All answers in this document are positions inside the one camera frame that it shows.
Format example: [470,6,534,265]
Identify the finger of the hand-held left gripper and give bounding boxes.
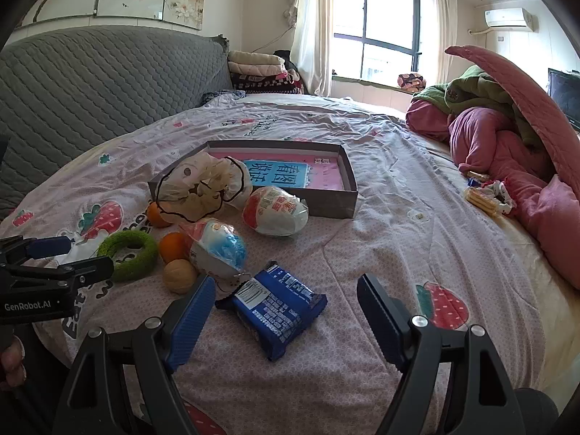
[9,256,115,288]
[0,235,74,266]

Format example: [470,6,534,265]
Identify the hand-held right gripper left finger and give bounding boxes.
[52,274,217,435]

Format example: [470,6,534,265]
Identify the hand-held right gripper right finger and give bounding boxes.
[356,274,526,435]

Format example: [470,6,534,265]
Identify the green fuzzy ring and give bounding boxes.
[96,230,159,282]

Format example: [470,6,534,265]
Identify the round tan bun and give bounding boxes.
[163,259,199,294]

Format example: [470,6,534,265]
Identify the blue and red snack bag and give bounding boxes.
[178,217,249,282]

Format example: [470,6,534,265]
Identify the orange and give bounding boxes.
[158,232,191,264]
[146,202,172,228]

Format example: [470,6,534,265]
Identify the blue biscuit packet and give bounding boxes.
[215,260,328,362]

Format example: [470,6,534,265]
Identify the shallow grey cardboard box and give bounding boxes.
[148,140,359,219]

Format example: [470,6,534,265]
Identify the white bag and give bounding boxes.
[154,152,253,225]

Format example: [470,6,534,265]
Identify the red and white snack packet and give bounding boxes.
[242,186,310,237]

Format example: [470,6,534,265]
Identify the person's left hand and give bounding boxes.
[0,335,26,391]

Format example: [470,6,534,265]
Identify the strawberry print bedsheet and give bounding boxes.
[0,93,549,435]

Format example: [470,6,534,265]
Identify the pink and blue book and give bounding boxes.
[212,147,346,191]

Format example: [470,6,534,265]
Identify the yellow biscuit packet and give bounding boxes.
[463,187,510,216]

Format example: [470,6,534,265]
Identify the grey quilted headboard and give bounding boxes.
[0,25,232,223]

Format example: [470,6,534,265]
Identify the snack packets near bedding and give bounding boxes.
[480,180,514,211]

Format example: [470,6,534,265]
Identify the pink quilt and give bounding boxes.
[405,100,580,291]

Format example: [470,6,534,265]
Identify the patterned cloth bundle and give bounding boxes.
[398,72,427,91]

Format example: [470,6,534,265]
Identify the green blanket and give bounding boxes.
[412,64,544,150]

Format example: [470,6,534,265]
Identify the dark checkered folded blanket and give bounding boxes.
[231,72,303,96]

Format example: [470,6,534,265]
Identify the pink folded blanket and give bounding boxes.
[228,61,291,79]

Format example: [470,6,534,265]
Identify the pink quilted cover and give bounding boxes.
[444,45,580,182]

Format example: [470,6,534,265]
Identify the cream folded blanket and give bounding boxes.
[227,50,286,67]

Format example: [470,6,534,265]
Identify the black bag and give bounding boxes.
[273,50,298,72]

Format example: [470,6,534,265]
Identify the dark framed window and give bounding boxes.
[333,0,422,82]

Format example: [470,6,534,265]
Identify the black television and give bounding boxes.
[547,68,580,130]

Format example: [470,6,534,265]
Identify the cream curtain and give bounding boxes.
[290,0,336,98]
[421,0,458,83]

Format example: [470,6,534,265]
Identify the white air conditioner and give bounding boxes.
[484,8,536,32]

